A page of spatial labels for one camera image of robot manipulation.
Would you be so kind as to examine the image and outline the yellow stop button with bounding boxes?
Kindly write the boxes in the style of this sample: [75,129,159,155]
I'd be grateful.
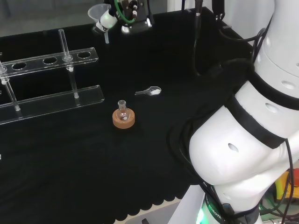
[275,168,299,202]

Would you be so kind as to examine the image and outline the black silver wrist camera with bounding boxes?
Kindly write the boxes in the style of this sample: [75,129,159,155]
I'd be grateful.
[121,19,154,35]

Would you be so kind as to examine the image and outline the round-bottom glass flask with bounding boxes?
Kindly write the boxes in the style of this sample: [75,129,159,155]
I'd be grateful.
[117,99,129,121]

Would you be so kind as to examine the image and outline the black cloth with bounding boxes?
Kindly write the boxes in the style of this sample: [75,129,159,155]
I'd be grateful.
[0,6,256,224]

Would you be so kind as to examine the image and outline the clear funnel stand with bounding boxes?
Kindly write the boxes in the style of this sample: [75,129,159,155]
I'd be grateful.
[0,28,105,126]

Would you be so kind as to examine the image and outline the cork ring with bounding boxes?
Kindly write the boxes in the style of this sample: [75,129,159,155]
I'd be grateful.
[112,108,136,129]

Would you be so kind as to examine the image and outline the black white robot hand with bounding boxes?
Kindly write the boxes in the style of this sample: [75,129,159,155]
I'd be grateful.
[92,0,151,33]

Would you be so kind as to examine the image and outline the clear plastic funnel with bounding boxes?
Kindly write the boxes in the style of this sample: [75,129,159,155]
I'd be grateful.
[88,5,111,44]

